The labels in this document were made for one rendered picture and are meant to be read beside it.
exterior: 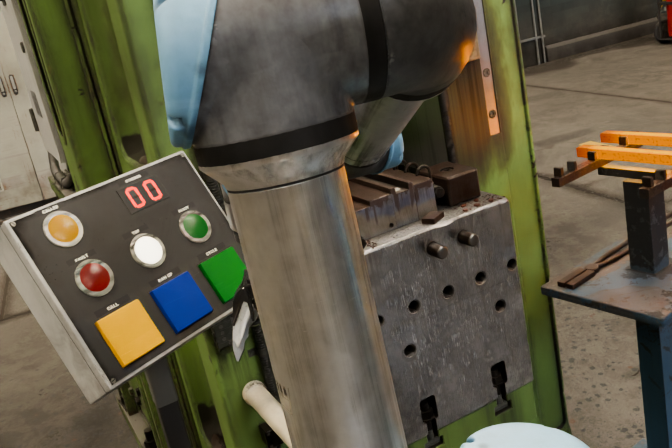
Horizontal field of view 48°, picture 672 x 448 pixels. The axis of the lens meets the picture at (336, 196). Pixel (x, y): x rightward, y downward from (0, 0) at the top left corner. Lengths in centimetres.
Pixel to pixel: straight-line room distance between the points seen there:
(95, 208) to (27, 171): 557
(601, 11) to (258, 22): 901
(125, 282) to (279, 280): 67
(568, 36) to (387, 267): 780
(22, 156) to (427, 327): 546
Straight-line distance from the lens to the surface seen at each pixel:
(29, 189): 680
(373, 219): 153
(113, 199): 122
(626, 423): 251
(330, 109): 50
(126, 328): 114
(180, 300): 119
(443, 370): 166
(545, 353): 215
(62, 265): 115
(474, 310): 166
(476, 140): 183
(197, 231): 126
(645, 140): 187
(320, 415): 55
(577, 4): 924
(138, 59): 147
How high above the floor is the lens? 144
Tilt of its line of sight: 16 degrees down
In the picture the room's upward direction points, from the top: 12 degrees counter-clockwise
